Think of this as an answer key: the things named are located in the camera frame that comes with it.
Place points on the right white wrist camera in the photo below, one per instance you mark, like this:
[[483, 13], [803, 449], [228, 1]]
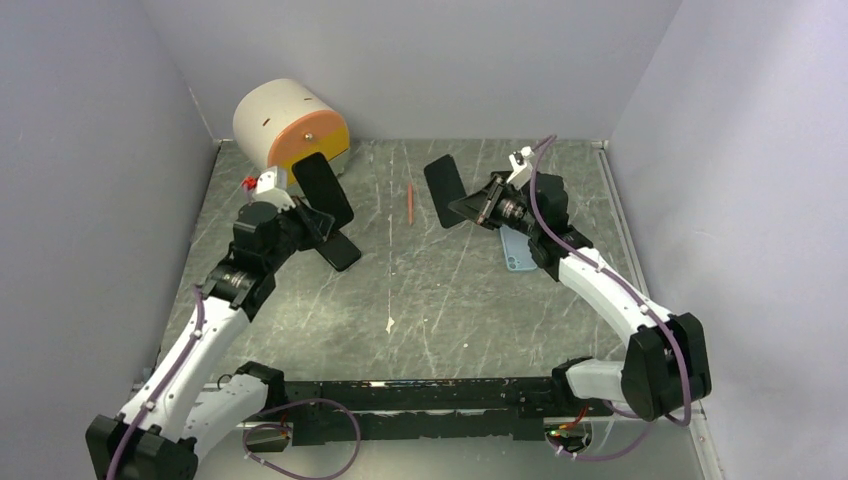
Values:
[[522, 168]]

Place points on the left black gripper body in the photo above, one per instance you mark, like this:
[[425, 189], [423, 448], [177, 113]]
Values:
[[308, 236]]

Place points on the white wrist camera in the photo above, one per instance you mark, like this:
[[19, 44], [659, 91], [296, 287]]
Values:
[[269, 186], [522, 168]]

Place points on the red pencil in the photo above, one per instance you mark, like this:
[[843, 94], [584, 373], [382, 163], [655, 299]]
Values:
[[410, 203]]

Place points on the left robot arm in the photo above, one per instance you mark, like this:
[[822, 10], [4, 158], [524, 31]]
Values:
[[164, 431]]

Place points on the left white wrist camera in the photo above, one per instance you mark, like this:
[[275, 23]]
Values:
[[269, 186]]

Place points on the round white drawer cabinet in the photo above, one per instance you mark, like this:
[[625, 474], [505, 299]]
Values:
[[281, 122]]

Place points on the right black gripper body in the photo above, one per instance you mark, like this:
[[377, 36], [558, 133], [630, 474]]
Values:
[[507, 209]]

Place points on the light blue phone case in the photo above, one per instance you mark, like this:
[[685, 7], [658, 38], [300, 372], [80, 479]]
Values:
[[516, 250]]

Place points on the black phone case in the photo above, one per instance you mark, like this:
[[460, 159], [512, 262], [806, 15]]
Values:
[[322, 189]]

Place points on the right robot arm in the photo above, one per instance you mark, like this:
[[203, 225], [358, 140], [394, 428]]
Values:
[[665, 367]]

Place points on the black phone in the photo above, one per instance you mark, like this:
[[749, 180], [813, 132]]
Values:
[[339, 251], [445, 186]]

